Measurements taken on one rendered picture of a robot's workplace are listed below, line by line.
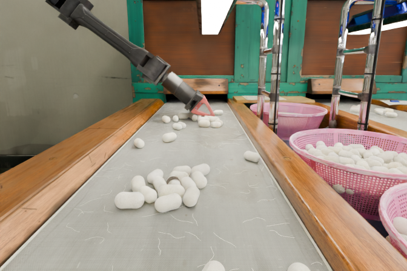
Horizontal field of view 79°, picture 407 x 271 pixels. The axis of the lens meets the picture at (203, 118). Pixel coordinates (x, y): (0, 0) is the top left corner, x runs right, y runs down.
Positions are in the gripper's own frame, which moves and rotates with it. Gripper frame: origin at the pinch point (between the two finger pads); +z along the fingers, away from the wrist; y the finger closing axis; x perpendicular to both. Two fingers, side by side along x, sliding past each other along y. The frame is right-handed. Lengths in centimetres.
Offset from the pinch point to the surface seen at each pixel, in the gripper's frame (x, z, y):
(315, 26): -58, 16, 38
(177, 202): 5, -6, -54
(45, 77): 83, -107, 134
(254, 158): -3.7, 4.6, -38.8
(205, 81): -6.3, -7.0, 33.0
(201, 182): 2.5, -3.1, -49.0
